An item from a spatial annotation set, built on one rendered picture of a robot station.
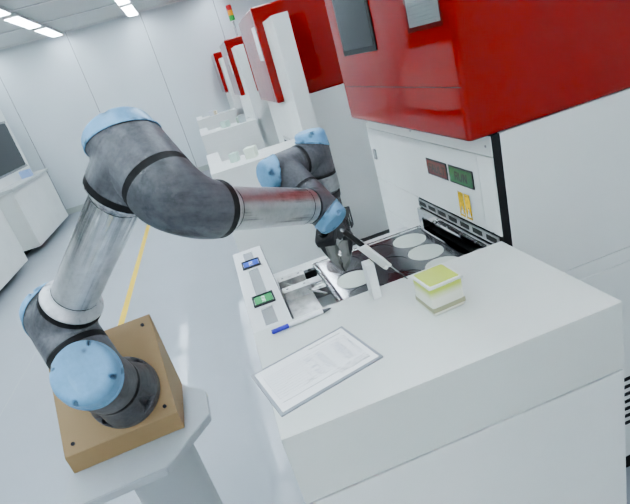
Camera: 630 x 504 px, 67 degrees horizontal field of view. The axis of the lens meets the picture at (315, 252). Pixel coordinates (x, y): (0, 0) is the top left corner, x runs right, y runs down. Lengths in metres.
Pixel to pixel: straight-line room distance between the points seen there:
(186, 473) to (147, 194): 0.73
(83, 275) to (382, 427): 0.57
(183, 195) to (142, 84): 8.40
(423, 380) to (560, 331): 0.25
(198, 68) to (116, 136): 8.31
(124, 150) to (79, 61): 8.47
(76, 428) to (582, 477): 1.05
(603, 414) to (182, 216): 0.85
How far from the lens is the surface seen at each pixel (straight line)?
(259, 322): 1.13
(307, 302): 1.31
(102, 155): 0.79
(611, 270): 1.47
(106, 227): 0.85
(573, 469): 1.15
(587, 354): 0.99
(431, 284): 0.94
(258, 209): 0.82
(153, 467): 1.12
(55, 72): 9.29
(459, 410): 0.89
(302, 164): 1.09
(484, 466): 1.00
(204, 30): 9.11
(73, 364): 0.98
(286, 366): 0.94
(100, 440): 1.18
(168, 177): 0.71
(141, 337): 1.20
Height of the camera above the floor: 1.49
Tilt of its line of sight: 22 degrees down
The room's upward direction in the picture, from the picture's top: 16 degrees counter-clockwise
